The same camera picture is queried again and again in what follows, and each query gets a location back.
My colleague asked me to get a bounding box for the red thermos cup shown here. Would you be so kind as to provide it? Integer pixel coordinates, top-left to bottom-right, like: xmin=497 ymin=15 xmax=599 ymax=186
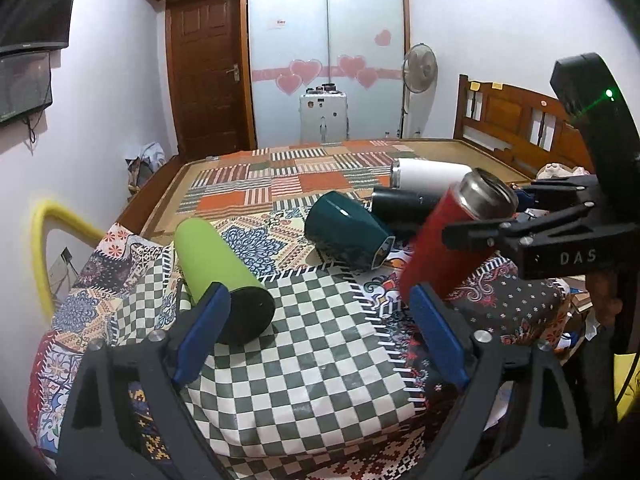
xmin=399 ymin=168 xmax=518 ymax=302

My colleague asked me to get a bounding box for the white thermos cup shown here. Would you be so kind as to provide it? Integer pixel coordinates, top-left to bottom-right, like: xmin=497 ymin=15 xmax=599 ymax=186
xmin=390 ymin=158 xmax=472 ymax=195

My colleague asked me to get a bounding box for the wooden bed headboard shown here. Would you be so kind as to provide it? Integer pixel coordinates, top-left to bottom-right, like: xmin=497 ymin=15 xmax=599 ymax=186
xmin=454 ymin=74 xmax=594 ymax=177

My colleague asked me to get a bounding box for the black thermos bottle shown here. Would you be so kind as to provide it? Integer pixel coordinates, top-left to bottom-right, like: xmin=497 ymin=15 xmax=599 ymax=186
xmin=370 ymin=186 xmax=442 ymax=242

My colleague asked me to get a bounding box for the green thermos bottle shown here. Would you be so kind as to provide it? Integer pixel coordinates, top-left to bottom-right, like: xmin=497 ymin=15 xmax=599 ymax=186
xmin=174 ymin=218 xmax=276 ymax=347

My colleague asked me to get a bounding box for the patchwork bed quilt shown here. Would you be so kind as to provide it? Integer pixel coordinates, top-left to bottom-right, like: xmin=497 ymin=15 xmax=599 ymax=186
xmin=27 ymin=138 xmax=572 ymax=480

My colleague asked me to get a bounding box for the yellow foam tube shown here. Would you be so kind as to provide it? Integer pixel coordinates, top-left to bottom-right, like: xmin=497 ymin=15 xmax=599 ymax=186
xmin=29 ymin=200 xmax=105 ymax=320

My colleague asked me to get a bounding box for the standing electric fan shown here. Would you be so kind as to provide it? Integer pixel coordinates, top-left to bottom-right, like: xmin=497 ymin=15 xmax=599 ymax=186
xmin=399 ymin=42 xmax=438 ymax=139

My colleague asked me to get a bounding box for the dark green mug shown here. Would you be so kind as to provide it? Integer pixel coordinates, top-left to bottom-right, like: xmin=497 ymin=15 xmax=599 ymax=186
xmin=304 ymin=191 xmax=395 ymax=271

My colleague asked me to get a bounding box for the pile of clothes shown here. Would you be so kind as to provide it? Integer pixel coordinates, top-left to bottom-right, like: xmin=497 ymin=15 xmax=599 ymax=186
xmin=126 ymin=142 xmax=166 ymax=195

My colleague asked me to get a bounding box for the white suitcase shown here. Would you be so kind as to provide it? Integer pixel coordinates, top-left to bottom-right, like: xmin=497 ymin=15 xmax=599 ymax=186
xmin=299 ymin=82 xmax=349 ymax=144

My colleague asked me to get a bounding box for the sliding wardrobe with hearts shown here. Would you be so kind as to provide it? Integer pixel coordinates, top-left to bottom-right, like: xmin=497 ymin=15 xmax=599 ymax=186
xmin=247 ymin=0 xmax=407 ymax=148

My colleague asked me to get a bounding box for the brown wooden door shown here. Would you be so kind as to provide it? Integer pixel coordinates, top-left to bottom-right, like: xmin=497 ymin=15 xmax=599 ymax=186
xmin=166 ymin=0 xmax=255 ymax=160

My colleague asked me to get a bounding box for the small black wall monitor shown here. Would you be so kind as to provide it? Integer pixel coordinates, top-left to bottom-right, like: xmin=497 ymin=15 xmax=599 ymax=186
xmin=0 ymin=52 xmax=52 ymax=125

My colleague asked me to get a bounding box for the wall-mounted black television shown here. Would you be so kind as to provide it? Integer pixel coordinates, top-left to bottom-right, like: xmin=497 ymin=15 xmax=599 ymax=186
xmin=1 ymin=0 xmax=74 ymax=55

